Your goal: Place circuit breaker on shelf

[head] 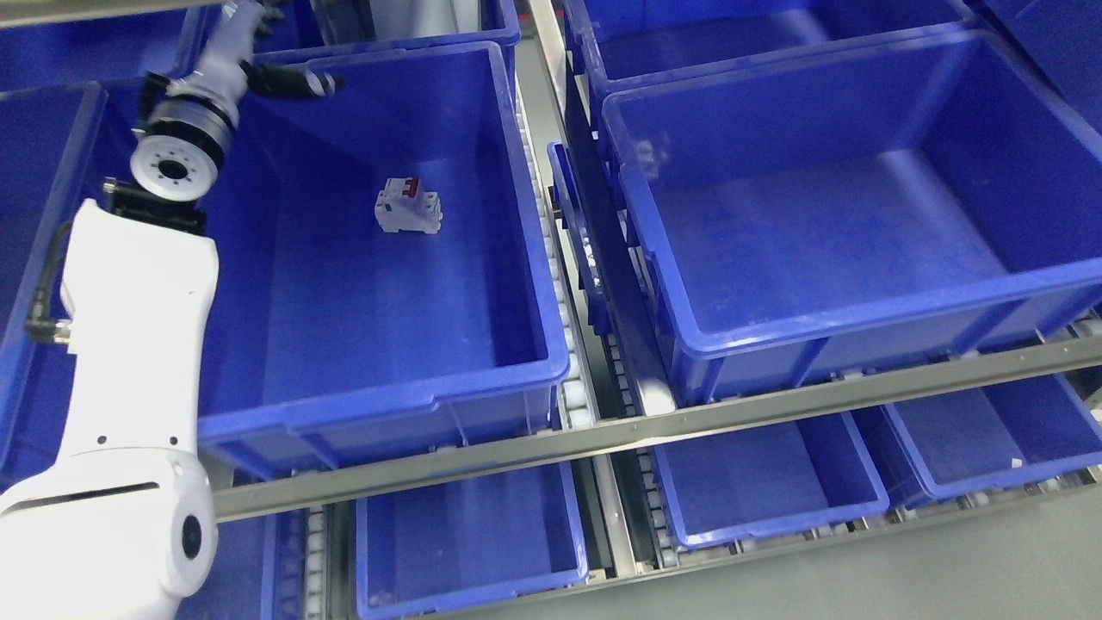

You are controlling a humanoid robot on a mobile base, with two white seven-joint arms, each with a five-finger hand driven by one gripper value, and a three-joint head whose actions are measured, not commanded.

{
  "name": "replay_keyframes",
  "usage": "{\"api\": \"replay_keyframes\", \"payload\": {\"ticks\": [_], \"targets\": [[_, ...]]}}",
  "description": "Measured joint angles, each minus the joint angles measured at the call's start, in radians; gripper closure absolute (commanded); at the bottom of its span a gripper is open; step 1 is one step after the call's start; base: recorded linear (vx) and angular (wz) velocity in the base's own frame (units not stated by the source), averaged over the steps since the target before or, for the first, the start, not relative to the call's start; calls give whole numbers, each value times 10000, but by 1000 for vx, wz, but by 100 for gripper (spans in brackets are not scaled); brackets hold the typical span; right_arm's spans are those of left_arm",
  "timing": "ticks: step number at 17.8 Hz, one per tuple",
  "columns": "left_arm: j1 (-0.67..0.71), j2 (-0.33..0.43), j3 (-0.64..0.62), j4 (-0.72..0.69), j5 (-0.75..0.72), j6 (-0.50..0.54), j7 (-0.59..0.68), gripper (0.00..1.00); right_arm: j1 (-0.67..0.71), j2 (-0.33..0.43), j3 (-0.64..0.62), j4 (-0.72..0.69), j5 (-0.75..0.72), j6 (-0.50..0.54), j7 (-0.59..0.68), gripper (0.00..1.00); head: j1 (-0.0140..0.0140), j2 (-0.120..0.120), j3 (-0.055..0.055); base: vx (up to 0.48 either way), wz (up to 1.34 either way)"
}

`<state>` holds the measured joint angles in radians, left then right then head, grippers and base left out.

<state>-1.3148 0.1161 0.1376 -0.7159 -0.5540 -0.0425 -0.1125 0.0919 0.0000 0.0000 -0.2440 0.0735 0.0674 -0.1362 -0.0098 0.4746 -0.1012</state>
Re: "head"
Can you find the white circuit breaker red switches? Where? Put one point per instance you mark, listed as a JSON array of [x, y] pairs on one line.
[[404, 205]]

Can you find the blue bin upper back centre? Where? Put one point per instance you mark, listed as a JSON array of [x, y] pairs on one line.
[[309, 29]]

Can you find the blue bin far left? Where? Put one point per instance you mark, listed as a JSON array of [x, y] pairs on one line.
[[47, 137]]

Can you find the large blue bin centre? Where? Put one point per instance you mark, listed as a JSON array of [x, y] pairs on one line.
[[332, 343]]

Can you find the large blue bin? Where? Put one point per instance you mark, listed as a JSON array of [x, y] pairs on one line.
[[332, 343], [857, 211]]

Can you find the blue bin upper right back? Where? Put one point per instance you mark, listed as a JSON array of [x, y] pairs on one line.
[[622, 45]]

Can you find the blue bin lower centre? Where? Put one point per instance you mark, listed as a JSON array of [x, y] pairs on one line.
[[467, 543]]

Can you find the large blue bin right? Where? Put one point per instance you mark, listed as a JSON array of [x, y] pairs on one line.
[[857, 211]]

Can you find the blue bin lower far right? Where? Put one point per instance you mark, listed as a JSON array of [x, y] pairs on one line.
[[932, 449]]

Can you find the metal shelf rack frame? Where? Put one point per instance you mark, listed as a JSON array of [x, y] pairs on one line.
[[628, 407]]

